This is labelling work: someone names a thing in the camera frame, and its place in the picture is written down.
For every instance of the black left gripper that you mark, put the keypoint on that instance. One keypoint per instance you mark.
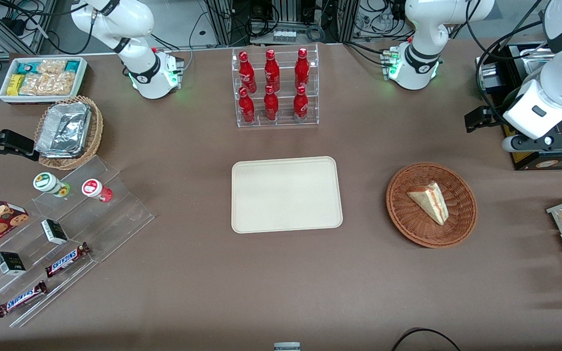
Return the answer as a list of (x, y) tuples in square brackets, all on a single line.
[(491, 118)]

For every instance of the triangular sandwich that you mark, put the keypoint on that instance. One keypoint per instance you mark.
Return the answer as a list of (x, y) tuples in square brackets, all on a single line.
[(430, 202)]

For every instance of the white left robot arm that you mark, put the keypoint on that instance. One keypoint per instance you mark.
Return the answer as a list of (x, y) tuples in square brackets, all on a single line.
[(422, 29)]

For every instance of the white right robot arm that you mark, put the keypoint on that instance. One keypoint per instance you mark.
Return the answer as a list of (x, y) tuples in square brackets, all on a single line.
[(134, 19)]

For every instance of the light oval wicker basket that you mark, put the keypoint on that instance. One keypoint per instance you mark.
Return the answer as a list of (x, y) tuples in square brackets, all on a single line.
[(96, 131)]

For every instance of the brown round wicker basket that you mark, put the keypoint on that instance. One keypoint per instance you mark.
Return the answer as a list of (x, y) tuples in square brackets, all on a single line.
[(408, 224)]

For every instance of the beige plastic tray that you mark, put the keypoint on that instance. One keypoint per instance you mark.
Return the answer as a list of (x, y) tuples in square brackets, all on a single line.
[(286, 195)]

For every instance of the white rectangular snack bin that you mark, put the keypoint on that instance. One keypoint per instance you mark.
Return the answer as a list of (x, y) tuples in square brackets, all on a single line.
[(5, 97)]

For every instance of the green lid yoghurt bottle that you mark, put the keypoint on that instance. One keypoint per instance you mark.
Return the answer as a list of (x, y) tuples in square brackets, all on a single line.
[(47, 183)]

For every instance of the stacked aluminium foil trays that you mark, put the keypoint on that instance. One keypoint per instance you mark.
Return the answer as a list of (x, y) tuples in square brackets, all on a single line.
[(64, 129)]

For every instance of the yellow snack packet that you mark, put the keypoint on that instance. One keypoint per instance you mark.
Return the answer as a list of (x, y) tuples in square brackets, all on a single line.
[(15, 85)]

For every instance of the clear cracker bag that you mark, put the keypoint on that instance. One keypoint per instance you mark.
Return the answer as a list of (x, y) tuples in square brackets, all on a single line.
[(51, 66), (34, 85), (61, 84)]

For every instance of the black food warmer cabinet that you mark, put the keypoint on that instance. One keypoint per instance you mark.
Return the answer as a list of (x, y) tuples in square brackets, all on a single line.
[(530, 163)]

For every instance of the teal snack packet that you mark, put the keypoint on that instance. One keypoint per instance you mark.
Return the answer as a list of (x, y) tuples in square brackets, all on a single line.
[(71, 66), (28, 67)]

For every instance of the red lid yoghurt bottle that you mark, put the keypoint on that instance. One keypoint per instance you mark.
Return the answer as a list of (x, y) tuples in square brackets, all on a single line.
[(93, 188)]

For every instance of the small black box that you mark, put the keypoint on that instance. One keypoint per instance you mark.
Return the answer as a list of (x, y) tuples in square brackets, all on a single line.
[(10, 263), (54, 231)]

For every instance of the clear acrylic stepped display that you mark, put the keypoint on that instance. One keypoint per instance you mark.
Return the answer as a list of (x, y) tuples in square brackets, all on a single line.
[(115, 219)]

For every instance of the brown snickers bar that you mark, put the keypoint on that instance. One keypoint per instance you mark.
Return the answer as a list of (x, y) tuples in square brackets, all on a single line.
[(66, 259), (20, 299)]

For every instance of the red cola bottle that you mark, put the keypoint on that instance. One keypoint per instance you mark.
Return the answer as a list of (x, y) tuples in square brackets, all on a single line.
[(271, 72), (247, 108), (271, 106), (301, 105), (302, 69), (247, 73)]

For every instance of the clear acrylic bottle rack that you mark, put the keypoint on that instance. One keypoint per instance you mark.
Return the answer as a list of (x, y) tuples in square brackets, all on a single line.
[(283, 122)]

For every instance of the white power strip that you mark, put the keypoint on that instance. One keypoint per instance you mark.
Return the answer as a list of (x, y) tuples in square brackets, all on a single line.
[(284, 35)]

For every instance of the grey device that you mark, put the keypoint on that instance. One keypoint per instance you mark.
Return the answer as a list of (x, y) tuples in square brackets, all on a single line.
[(287, 346)]

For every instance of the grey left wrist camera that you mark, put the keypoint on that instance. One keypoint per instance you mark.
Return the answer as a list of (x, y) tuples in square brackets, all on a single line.
[(549, 142)]

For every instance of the aluminium frame rack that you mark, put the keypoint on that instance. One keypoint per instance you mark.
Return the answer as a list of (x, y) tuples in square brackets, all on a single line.
[(222, 19)]

